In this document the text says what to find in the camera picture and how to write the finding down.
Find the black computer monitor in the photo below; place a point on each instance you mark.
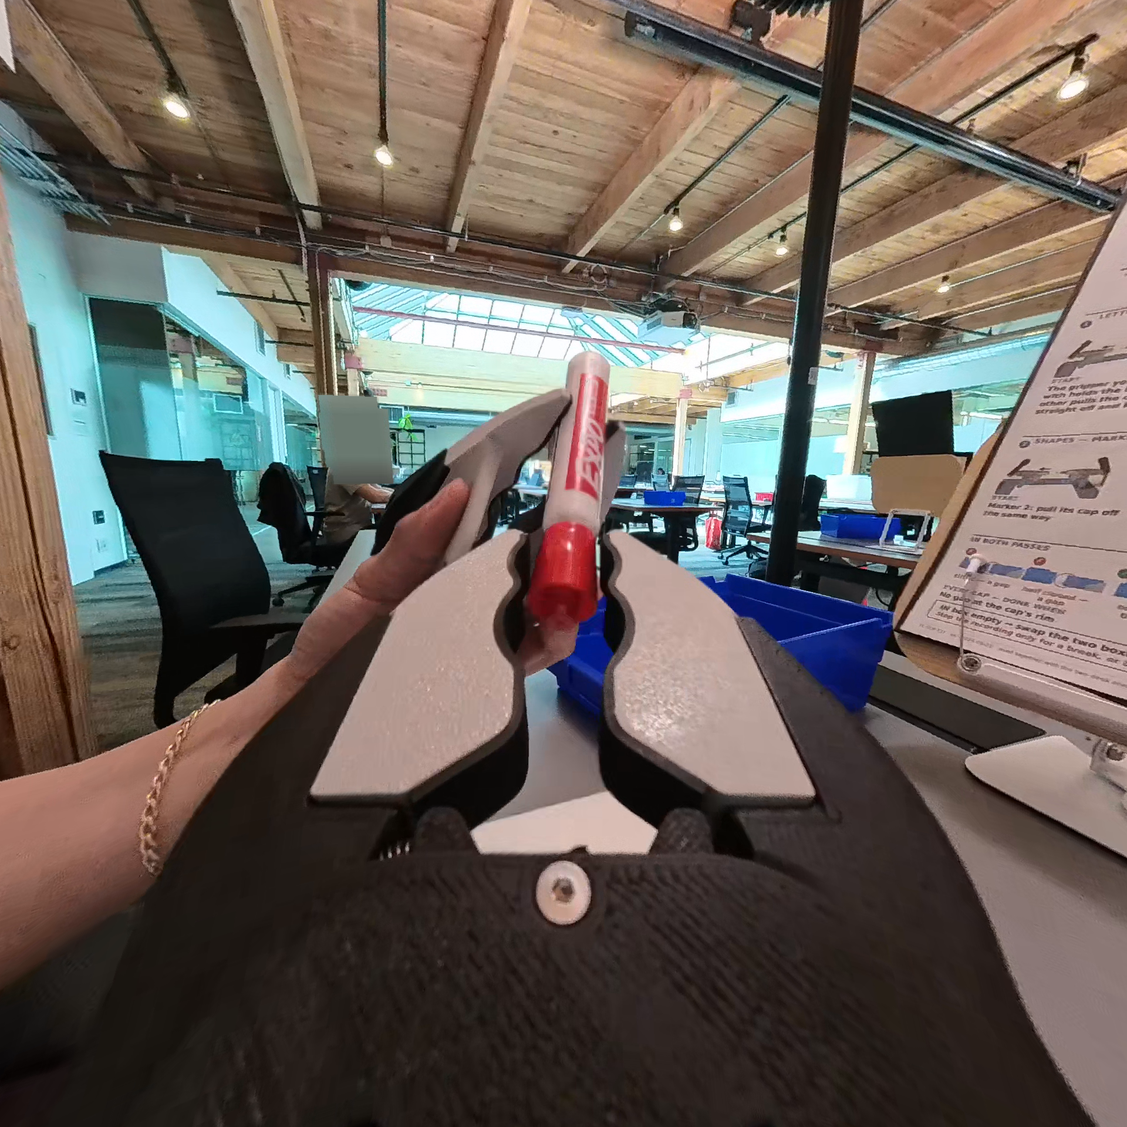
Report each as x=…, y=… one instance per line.
x=911, y=423

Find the wooden post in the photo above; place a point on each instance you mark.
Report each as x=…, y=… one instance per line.
x=35, y=529

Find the white clipboard stand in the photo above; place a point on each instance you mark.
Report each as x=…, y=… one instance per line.
x=1048, y=783

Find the clipboard instruction sheet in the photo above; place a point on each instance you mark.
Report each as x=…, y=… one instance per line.
x=1038, y=484

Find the instruction sheet on stand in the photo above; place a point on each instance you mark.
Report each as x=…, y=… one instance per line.
x=932, y=651

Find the ceiling projector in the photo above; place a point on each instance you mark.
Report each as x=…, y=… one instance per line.
x=669, y=321

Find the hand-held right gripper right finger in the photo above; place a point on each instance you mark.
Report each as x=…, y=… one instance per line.
x=704, y=704

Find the blue storage bin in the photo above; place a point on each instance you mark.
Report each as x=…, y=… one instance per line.
x=791, y=643

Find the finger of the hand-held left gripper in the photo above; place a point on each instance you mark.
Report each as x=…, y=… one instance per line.
x=616, y=453
x=502, y=457

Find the red marker cap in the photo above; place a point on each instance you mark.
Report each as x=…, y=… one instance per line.
x=563, y=571

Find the black metal pole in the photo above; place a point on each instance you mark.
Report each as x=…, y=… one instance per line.
x=814, y=264

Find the black ceiling track rail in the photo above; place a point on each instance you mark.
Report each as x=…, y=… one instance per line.
x=924, y=123

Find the white whiteboard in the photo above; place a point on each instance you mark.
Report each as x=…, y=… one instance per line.
x=563, y=822

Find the person's left hand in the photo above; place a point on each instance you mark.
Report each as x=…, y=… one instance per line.
x=369, y=589

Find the black office chair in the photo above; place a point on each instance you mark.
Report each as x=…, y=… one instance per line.
x=193, y=563

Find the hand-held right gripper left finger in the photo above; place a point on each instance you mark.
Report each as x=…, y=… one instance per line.
x=422, y=704

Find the red dry-erase marker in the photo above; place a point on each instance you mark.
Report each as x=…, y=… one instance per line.
x=581, y=440

